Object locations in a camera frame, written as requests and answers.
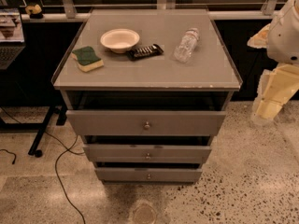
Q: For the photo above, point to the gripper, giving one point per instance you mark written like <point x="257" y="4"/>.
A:
<point x="284" y="39"/>

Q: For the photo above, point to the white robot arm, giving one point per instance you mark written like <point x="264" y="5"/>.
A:
<point x="287" y="17"/>

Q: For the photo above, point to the grey bottom drawer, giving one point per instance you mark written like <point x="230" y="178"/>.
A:
<point x="148" y="175"/>

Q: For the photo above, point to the grey top drawer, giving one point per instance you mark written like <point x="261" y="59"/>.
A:
<point x="147" y="123"/>

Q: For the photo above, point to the metal window rail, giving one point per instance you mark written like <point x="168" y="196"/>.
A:
<point x="155" y="11"/>

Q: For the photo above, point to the clear plastic water bottle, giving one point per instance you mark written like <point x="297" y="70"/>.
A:
<point x="188" y="43"/>

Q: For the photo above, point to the grey drawer cabinet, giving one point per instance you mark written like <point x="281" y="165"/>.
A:
<point x="206" y="82"/>

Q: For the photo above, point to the white paper bowl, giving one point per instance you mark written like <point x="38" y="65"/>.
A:
<point x="120" y="40"/>

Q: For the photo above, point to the grey middle drawer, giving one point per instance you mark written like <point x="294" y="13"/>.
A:
<point x="147" y="153"/>

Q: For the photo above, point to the yellow black tape dispenser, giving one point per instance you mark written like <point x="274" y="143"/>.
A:
<point x="34" y="11"/>

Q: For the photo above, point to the black table leg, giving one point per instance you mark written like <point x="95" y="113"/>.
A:
<point x="39" y="127"/>

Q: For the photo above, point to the grey drawer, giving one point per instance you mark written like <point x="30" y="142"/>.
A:
<point x="148" y="175"/>
<point x="147" y="153"/>
<point x="147" y="123"/>

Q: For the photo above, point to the open laptop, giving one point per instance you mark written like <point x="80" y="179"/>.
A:
<point x="12" y="40"/>

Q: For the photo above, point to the black snack bar wrapper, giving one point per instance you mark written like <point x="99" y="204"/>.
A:
<point x="145" y="52"/>

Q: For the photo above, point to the green yellow sponge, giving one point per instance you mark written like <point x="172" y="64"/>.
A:
<point x="86" y="59"/>

